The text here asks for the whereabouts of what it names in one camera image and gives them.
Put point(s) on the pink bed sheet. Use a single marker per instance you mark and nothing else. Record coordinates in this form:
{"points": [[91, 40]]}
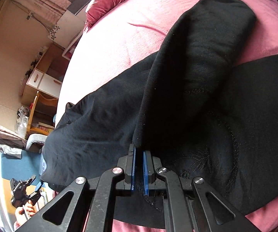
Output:
{"points": [[129, 41]]}

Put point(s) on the white drawer unit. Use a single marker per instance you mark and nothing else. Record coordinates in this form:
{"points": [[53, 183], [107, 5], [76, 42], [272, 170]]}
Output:
{"points": [[43, 79]]}

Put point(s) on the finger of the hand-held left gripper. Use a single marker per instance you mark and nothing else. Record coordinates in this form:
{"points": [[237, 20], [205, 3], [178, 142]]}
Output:
{"points": [[30, 180], [37, 187]]}

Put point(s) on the grey cushioned stool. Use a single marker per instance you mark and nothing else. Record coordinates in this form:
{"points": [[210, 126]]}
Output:
{"points": [[36, 140]]}

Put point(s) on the person's left hand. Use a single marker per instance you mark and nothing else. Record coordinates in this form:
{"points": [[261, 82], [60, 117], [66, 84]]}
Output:
{"points": [[21, 214]]}

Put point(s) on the wooden nightstand white drawers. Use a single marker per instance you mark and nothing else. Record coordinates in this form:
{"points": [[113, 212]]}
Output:
{"points": [[54, 58]]}

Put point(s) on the black pants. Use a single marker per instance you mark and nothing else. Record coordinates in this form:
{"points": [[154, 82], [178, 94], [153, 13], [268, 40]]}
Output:
{"points": [[177, 101]]}

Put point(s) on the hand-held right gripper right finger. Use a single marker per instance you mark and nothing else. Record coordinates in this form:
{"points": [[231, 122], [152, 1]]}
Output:
{"points": [[145, 176]]}

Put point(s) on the wooden chair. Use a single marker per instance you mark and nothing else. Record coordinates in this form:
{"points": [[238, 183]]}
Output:
{"points": [[36, 106]]}

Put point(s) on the clear plastic bag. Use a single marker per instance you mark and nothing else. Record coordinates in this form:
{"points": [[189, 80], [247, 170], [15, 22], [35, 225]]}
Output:
{"points": [[21, 123]]}

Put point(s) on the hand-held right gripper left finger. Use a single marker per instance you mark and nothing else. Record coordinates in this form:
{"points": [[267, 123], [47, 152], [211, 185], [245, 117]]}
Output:
{"points": [[133, 171]]}

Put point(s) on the white floral cabinet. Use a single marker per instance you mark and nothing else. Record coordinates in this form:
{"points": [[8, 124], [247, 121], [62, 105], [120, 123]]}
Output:
{"points": [[64, 26]]}

